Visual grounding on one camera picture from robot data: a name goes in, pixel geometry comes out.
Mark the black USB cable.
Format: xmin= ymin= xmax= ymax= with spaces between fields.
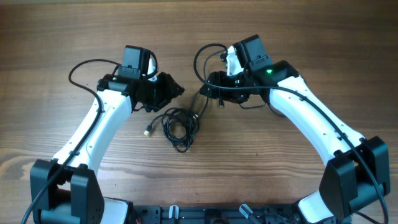
xmin=189 ymin=49 xmax=226 ymax=121

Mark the black HDMI cable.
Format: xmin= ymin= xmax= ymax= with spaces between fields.
xmin=144 ymin=107 xmax=201 ymax=154

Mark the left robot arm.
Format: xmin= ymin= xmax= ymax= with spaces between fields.
xmin=22 ymin=45 xmax=184 ymax=224

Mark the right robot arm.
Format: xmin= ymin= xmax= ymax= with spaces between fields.
xmin=197 ymin=35 xmax=391 ymax=223

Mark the left camera black cable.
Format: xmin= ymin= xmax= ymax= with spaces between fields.
xmin=21 ymin=58 xmax=122 ymax=224

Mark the camera black cable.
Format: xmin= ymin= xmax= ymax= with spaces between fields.
xmin=193 ymin=43 xmax=389 ymax=224
xmin=21 ymin=58 xmax=122 ymax=224

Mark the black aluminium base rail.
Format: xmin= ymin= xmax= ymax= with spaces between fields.
xmin=127 ymin=204 xmax=307 ymax=224

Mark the right camera black cable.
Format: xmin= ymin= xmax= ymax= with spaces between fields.
xmin=193 ymin=43 xmax=389 ymax=224

